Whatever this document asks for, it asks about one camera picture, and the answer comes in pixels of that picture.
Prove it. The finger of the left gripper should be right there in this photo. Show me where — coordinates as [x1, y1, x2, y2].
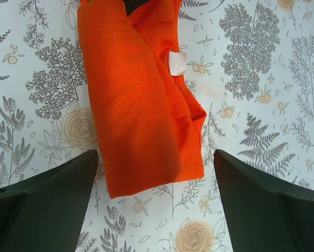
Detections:
[124, 0, 149, 16]

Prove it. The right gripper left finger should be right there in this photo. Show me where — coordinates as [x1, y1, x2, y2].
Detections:
[0, 150, 99, 252]

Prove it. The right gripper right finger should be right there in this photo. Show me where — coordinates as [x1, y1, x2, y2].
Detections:
[214, 149, 314, 252]

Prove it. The orange t shirt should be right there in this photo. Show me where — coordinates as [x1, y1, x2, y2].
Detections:
[77, 1, 206, 198]

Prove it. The floral table mat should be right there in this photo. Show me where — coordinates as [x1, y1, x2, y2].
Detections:
[0, 1, 314, 251]

